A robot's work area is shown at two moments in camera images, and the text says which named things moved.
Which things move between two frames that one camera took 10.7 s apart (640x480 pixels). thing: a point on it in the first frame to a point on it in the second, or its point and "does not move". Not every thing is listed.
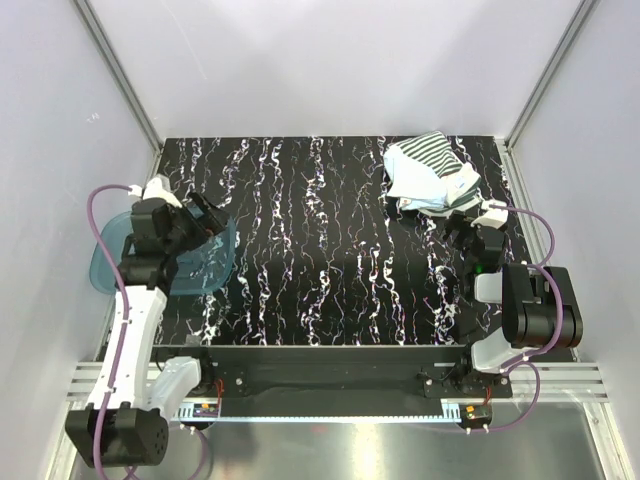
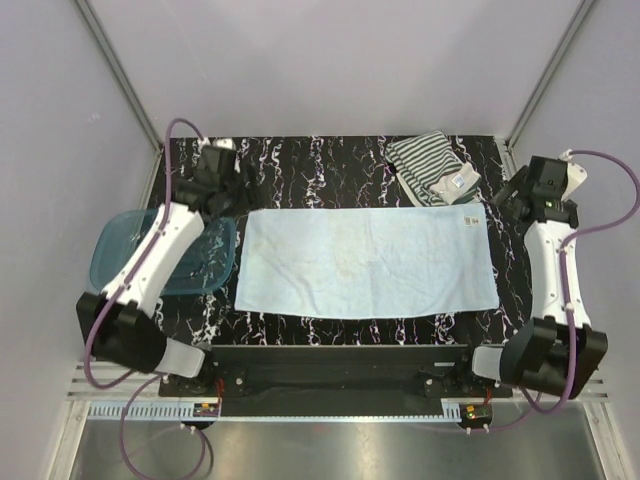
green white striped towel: x=463 y=180 does not move
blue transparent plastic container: x=198 y=271 does not move
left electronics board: x=206 y=410 does not move
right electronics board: x=480 y=413 does not move
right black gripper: x=457 y=222 to x=514 y=185
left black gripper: x=210 y=223 to x=253 y=195
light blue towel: x=415 y=185 to x=366 y=262
